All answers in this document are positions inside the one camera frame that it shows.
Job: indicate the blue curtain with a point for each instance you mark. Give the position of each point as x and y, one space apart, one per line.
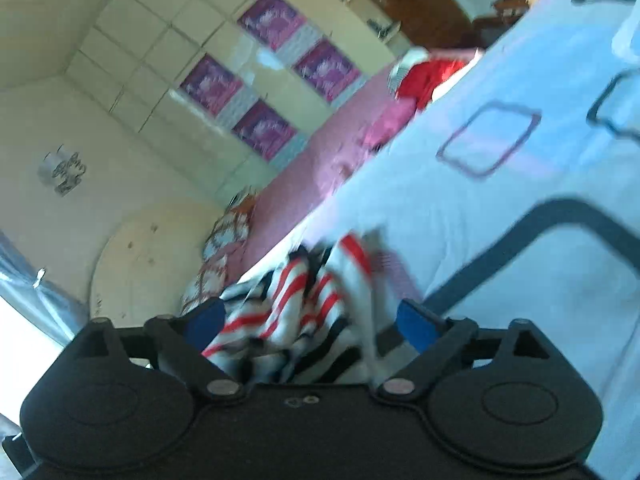
35 285

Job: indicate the striped folded cloth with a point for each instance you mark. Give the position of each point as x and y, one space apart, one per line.
407 62

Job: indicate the corner shelf unit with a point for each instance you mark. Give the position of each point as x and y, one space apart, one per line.
382 27

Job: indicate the light blue patterned blanket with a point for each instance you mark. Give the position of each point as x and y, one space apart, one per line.
500 210

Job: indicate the wall lamp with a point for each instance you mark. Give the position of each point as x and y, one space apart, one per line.
62 170

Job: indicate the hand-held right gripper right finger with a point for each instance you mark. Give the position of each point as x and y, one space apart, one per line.
415 322

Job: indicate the striped knit sweater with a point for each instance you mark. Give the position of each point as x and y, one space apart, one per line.
300 300

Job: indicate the purple wall poster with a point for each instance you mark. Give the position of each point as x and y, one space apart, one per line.
272 17
327 67
262 130
210 82

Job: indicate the cream round headboard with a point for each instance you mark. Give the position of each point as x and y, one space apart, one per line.
145 260

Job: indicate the pink bed sheet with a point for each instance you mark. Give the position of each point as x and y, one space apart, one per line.
320 160

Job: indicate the brown wooden door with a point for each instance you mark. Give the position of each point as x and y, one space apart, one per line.
415 0

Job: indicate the cream wardrobe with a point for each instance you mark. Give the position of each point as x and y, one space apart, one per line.
210 45

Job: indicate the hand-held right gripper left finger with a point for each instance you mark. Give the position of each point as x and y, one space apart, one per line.
207 317

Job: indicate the red garment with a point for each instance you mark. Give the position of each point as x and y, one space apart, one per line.
435 77

